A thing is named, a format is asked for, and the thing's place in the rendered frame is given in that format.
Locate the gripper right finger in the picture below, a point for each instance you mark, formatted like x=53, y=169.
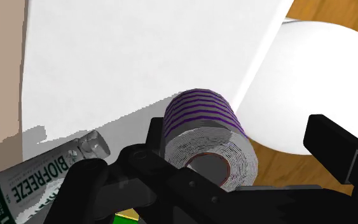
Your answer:
x=330, y=145

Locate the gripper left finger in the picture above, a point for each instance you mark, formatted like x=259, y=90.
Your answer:
x=141, y=173

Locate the green and yellow box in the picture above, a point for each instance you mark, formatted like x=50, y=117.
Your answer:
x=126, y=216

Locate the purple striped toilet paper roll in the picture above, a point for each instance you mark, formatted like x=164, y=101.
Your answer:
x=203, y=124

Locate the grey tube with green end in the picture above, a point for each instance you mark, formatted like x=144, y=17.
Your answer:
x=33, y=183

